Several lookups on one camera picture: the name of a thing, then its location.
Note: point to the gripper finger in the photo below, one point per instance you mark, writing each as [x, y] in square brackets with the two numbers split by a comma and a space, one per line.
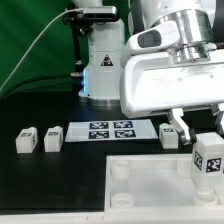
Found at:
[218, 112]

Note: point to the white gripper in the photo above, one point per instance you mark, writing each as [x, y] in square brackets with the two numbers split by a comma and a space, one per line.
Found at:
[153, 83]

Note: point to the white square tabletop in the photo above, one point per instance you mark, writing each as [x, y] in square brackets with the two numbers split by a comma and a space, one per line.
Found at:
[158, 189]

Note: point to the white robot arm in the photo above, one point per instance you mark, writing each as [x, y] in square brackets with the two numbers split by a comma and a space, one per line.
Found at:
[199, 22]

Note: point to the white marker sheet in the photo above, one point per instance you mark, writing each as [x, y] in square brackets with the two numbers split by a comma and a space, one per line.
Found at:
[111, 130]

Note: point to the black camera stand pole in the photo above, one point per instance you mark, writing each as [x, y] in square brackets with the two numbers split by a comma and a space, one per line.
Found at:
[77, 53]

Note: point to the black camera on mount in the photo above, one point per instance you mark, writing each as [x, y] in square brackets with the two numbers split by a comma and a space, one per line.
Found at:
[92, 14]

